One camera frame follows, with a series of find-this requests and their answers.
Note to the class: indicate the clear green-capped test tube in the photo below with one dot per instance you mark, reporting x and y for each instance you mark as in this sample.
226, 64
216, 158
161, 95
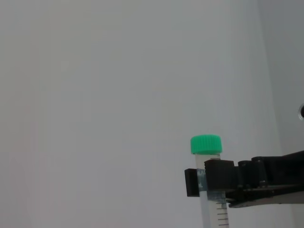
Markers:
206, 143

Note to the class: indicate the dark round lens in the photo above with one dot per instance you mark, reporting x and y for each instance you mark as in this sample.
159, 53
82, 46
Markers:
302, 111

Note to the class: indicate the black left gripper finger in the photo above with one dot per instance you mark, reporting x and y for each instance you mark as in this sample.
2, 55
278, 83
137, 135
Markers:
221, 175
192, 183

